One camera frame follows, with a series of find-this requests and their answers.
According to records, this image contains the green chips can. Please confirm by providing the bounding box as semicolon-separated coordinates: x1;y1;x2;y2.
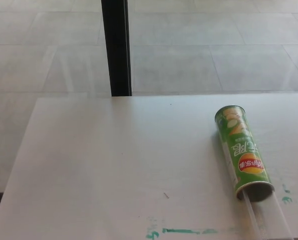
214;104;275;203

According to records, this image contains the black window frame post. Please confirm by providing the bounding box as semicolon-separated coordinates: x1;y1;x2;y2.
101;0;133;98

